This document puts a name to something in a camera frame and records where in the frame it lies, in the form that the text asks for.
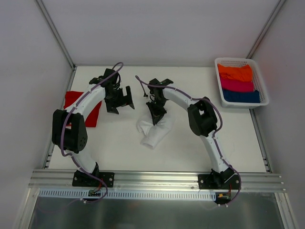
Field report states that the white t shirt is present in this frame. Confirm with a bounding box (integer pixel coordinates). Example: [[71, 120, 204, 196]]
[[136, 113, 175, 149]]

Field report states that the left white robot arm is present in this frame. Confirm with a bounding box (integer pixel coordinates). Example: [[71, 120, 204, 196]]
[[52, 68, 134, 186]]

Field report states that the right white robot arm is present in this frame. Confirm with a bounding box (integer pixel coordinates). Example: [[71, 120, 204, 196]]
[[146, 78, 241, 190]]

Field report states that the folded red t shirt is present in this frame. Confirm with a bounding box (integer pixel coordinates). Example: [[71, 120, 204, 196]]
[[63, 91, 102, 127]]

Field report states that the blue t shirt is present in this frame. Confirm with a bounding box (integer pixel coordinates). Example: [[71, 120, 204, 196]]
[[223, 89, 260, 103]]

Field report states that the pink t shirt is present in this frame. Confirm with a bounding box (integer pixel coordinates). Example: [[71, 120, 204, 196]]
[[220, 77, 254, 93]]

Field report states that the white plastic basket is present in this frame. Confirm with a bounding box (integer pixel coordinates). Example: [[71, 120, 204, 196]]
[[214, 57, 269, 109]]

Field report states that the orange t shirt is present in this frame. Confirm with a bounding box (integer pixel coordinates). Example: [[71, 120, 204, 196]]
[[217, 64, 253, 82]]

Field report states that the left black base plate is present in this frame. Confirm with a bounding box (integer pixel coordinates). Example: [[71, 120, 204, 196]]
[[72, 169, 115, 187]]

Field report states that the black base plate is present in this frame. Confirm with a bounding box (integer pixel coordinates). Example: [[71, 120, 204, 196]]
[[72, 169, 115, 187], [198, 173, 241, 190]]

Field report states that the white slotted cable duct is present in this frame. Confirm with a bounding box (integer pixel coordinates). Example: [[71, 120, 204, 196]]
[[39, 188, 216, 201]]

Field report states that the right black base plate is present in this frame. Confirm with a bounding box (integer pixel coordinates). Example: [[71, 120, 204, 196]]
[[198, 173, 241, 190]]

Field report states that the aluminium mounting rail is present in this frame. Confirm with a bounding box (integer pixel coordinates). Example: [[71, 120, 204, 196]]
[[29, 169, 287, 193]]

